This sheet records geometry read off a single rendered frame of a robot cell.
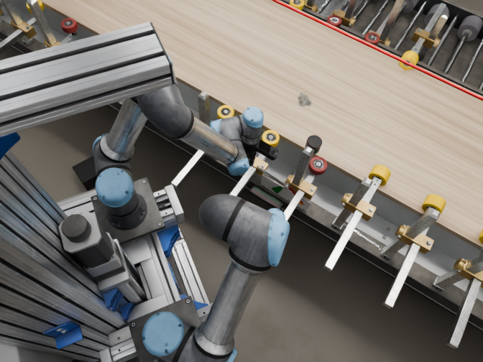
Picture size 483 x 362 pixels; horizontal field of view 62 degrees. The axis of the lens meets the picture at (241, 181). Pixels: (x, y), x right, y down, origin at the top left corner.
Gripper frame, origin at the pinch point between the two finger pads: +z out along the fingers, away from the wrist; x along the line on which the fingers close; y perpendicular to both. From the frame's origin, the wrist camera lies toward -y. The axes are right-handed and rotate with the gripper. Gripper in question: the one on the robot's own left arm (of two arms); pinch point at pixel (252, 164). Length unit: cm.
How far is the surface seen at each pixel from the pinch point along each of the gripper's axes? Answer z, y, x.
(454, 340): -1, -85, 53
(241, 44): 5, 22, -72
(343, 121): 5, -37, -36
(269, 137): 4.2, -4.2, -18.2
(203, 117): -3.2, 26.0, -16.2
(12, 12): 3, 142, -60
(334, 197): 33, -43, -11
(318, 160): 4.3, -27.9, -11.8
